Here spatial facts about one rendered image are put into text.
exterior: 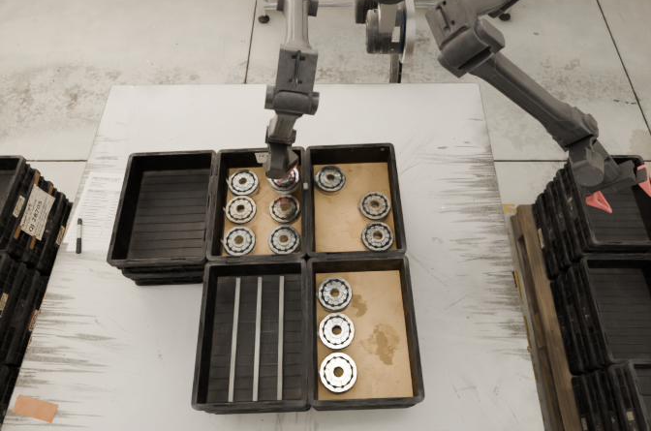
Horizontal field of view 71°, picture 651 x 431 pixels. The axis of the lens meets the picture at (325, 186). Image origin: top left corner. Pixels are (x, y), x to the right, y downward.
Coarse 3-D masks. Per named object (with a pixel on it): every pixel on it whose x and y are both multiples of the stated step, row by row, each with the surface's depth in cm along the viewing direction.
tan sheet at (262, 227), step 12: (240, 168) 164; (252, 168) 164; (300, 168) 163; (264, 180) 161; (300, 180) 161; (228, 192) 159; (264, 192) 159; (300, 192) 158; (264, 204) 156; (300, 204) 156; (264, 216) 154; (300, 216) 154; (228, 228) 153; (252, 228) 152; (264, 228) 152; (300, 228) 152; (240, 240) 150; (264, 240) 150; (264, 252) 148; (300, 252) 148
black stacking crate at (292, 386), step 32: (224, 288) 143; (256, 288) 142; (288, 288) 142; (224, 320) 138; (256, 320) 138; (288, 320) 137; (224, 352) 133; (288, 352) 133; (224, 384) 129; (288, 384) 129
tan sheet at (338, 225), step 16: (352, 176) 161; (368, 176) 161; (384, 176) 161; (320, 192) 158; (352, 192) 158; (368, 192) 158; (384, 192) 158; (320, 208) 155; (336, 208) 155; (352, 208) 155; (320, 224) 152; (336, 224) 152; (352, 224) 152; (320, 240) 149; (336, 240) 149; (352, 240) 149
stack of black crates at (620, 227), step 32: (640, 160) 188; (544, 192) 214; (576, 192) 183; (608, 192) 193; (640, 192) 188; (544, 224) 212; (576, 224) 185; (608, 224) 186; (640, 224) 186; (544, 256) 214; (576, 256) 186; (640, 256) 180
